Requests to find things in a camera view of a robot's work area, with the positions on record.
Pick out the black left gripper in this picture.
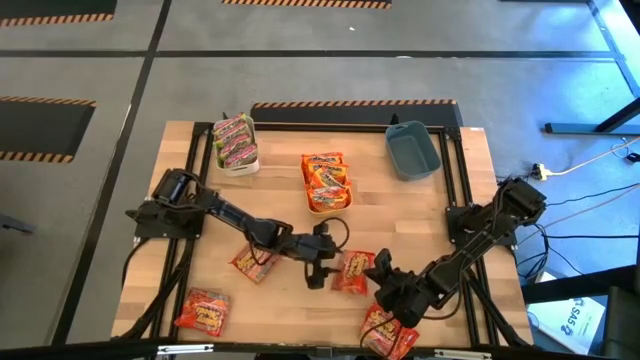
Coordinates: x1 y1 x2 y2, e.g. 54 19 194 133
279 221 344 291

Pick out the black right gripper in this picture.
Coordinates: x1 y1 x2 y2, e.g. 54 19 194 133
364 248 446 329

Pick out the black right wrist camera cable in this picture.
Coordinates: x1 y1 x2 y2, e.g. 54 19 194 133
358 313 404 351

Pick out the black floor cable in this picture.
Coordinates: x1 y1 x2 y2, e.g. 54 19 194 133
547 182 640 207
517 219 640 281

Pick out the black left wrist camera cable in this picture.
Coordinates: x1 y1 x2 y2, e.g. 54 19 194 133
319 216 351 251

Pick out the black hazard-striped floor mat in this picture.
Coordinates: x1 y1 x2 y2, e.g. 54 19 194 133
0 95 97 165
221 0 394 10
0 0 117 29
249 98 465 129

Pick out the black aluminium table frame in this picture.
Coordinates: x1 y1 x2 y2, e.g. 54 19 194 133
117 121 534 351

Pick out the lime chili ramen noodle pack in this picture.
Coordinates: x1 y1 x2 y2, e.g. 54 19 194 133
213 124 254 150
222 147 260 170
217 137 257 160
211 113 250 139

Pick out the teal plastic bin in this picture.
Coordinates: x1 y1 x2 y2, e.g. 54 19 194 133
384 119 443 182

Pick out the red Saucy Noodles pack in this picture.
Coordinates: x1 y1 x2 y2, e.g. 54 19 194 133
330 248 377 297
358 303 421 360
173 287 232 338
229 243 282 285

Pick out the beige floor cable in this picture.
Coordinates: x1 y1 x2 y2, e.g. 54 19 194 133
547 135 640 177

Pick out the white plastic bin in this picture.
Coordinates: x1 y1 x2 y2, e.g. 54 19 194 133
213 113 261 178

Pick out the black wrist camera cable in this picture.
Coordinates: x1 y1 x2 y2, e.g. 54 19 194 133
358 313 404 351
319 216 351 251

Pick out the black desk leg frame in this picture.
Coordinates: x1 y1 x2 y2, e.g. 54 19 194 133
543 0 640 136

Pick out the yellow plastic bin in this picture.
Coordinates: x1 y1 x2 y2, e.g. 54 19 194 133
299 152 355 217

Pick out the black furniture piece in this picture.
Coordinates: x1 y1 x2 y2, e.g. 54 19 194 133
521 264 640 360

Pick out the grey furniture foot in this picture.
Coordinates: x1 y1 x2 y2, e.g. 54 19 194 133
0 213 37 236

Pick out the white printed paper sheet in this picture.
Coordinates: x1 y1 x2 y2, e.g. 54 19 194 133
526 294 608 356

